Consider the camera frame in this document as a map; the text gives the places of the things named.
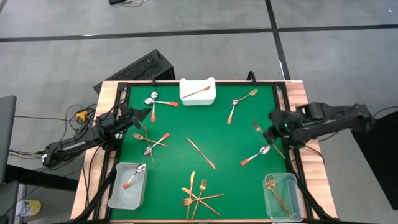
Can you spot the black metal rig frame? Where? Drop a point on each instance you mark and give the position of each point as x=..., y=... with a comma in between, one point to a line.
x=122, y=86

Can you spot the grey plastic bin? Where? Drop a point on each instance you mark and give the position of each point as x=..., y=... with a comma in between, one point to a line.
x=130, y=196

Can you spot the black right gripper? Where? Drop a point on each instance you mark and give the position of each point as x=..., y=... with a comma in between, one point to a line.
x=283, y=124

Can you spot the clear plastic bin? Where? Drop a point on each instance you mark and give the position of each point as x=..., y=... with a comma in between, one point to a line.
x=297, y=186

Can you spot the grey furniture panel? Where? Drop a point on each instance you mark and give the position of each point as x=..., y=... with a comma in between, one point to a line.
x=6, y=140

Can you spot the green table mat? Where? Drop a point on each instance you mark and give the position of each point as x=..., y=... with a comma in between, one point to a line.
x=217, y=130

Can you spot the black floor beam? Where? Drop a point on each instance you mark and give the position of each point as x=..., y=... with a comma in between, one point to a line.
x=37, y=179

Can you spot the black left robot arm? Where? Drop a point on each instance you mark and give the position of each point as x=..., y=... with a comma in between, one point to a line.
x=77, y=144

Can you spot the white and yellow can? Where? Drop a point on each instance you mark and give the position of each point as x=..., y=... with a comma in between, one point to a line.
x=28, y=207

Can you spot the black floor mat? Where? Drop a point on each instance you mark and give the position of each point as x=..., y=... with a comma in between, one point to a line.
x=379, y=155

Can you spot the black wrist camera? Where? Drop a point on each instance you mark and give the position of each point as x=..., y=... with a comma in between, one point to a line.
x=312, y=111
x=125, y=112

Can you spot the white plastic bin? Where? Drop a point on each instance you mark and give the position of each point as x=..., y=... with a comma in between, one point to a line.
x=203, y=99

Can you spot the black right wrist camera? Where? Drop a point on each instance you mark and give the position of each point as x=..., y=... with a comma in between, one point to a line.
x=312, y=111

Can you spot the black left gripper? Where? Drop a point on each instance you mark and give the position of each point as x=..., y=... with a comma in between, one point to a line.
x=136, y=121

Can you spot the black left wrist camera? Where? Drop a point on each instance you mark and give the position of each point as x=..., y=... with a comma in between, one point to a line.
x=125, y=112

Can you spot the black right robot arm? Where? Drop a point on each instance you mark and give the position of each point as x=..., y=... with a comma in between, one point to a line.
x=335, y=119

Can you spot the crossed spoons and fork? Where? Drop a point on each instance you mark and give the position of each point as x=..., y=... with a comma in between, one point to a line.
x=147, y=152

